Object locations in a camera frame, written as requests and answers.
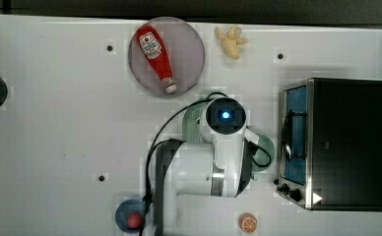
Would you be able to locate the toy peeled banana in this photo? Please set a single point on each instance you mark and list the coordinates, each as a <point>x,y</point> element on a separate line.
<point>230,41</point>

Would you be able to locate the blue small bowl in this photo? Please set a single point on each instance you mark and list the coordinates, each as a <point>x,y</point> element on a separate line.
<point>124,209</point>

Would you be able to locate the red ketchup bottle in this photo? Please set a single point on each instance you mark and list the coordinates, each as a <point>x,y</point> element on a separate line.
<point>154,50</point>

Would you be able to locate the toy orange slice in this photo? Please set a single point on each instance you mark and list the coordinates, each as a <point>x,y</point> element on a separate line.
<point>247,222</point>

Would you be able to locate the grey round plate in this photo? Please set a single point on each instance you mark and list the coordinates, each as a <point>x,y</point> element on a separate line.
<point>186,52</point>

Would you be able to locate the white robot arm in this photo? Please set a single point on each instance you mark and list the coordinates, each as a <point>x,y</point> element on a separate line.
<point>219,166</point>

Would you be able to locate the red ball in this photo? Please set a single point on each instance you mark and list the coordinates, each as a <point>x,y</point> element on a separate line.
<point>135,220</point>

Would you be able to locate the green mug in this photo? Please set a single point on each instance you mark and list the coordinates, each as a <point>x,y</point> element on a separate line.
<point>263,155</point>

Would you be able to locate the toaster oven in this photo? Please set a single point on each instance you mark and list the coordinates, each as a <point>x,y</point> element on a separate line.
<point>330,145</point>

